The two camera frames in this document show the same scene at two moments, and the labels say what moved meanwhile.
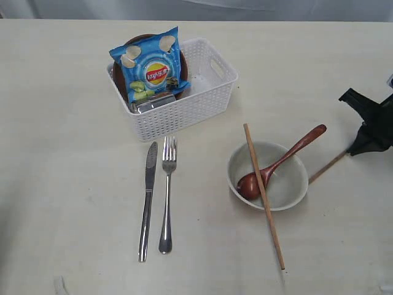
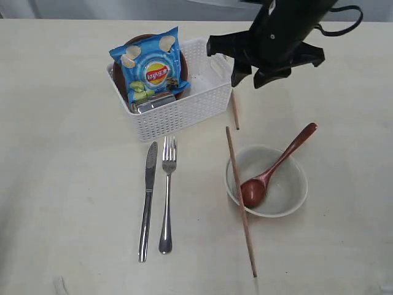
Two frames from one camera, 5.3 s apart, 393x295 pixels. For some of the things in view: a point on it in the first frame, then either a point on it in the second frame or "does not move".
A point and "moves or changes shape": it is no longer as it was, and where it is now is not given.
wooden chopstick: [342, 155] -> [235, 111]
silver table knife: [151, 164] does not move
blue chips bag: [151, 66] does not move
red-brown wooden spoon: [248, 186] moves or changes shape
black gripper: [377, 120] -> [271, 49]
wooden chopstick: [250, 143] -> [241, 201]
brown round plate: [119, 76] does not move
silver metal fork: [169, 160] does not move
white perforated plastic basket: [210, 76] does not move
